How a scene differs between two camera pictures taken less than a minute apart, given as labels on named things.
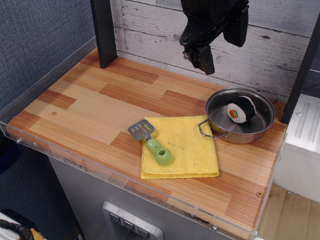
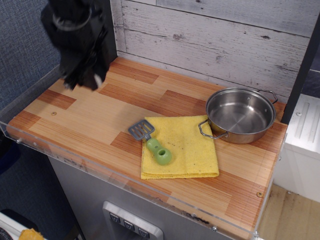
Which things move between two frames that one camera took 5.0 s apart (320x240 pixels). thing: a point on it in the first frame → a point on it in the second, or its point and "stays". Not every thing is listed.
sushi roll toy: x=241 y=110 → x=98 y=80
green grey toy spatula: x=143 y=128 stays
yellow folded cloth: x=193 y=154 stays
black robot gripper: x=207 y=20 → x=83 y=33
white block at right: x=297 y=166 stays
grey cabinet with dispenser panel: x=105 y=209 stays
